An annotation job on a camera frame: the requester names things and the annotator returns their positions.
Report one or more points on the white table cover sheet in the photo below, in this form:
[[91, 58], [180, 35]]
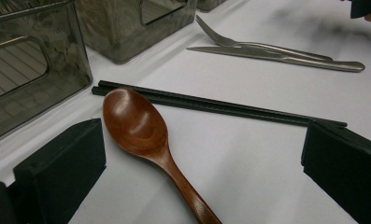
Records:
[[236, 171]]

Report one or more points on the black chopstick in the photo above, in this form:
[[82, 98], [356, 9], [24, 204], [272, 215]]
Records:
[[205, 108], [205, 100]]

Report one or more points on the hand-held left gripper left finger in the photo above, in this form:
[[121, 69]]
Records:
[[61, 168]]

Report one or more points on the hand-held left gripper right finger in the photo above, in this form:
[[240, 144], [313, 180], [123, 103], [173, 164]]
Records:
[[345, 168]]

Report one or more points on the brown wooden spoon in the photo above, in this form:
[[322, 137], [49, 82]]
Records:
[[133, 124]]

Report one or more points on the metal table knife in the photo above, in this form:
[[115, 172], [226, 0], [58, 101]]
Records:
[[329, 64]]

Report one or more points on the metal fork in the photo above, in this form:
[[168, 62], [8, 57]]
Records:
[[223, 40]]

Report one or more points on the smoky clear plastic bin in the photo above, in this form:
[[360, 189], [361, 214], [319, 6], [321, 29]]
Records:
[[33, 93], [208, 4], [111, 31]]

